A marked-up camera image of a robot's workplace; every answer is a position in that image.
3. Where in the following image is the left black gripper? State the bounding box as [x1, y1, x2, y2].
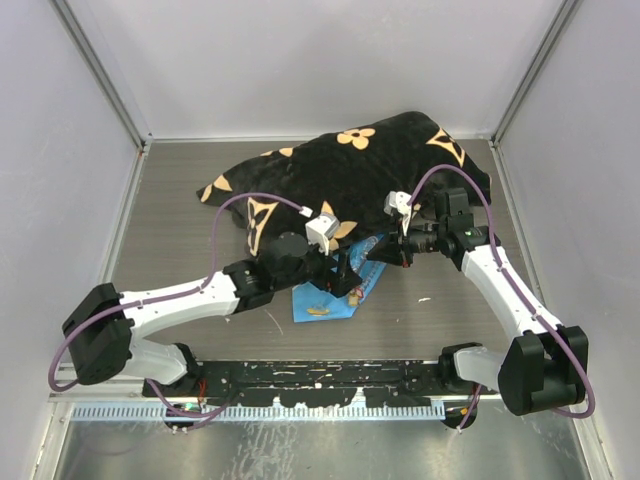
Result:
[274, 235, 361, 297]

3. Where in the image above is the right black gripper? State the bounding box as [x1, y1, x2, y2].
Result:
[366, 215, 446, 268]

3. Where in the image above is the large metal keyring with rings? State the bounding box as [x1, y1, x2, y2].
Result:
[349, 236, 379, 270]

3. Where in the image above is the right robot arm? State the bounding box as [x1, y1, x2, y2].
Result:
[367, 188, 594, 416]

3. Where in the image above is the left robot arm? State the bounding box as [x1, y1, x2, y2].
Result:
[62, 233, 362, 396]

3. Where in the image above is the blue cartoon print cloth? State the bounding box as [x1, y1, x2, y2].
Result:
[292, 259, 386, 323]

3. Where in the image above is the black floral plush pillow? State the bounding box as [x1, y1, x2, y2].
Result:
[196, 111, 491, 256]

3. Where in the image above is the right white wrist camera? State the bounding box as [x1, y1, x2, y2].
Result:
[383, 191, 413, 235]

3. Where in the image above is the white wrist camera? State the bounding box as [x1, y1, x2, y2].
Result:
[383, 191, 413, 235]
[305, 213, 340, 256]

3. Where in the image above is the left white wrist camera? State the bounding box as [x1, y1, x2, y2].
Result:
[305, 213, 340, 256]

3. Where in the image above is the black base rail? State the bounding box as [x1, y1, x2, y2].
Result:
[159, 360, 474, 408]

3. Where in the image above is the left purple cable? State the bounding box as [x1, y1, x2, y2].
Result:
[47, 193, 314, 431]

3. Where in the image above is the purple cable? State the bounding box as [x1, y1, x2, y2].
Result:
[47, 193, 314, 431]
[409, 164, 597, 431]

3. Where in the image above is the white slotted cable duct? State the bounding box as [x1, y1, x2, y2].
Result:
[70, 400, 446, 422]

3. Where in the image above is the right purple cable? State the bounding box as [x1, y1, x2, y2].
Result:
[409, 164, 597, 431]

